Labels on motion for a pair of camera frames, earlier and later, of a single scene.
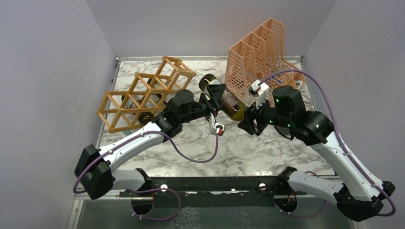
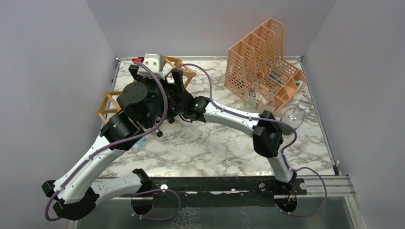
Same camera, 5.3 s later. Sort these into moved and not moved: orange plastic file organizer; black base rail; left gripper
Moved: left gripper
Not moved: orange plastic file organizer; black base rail
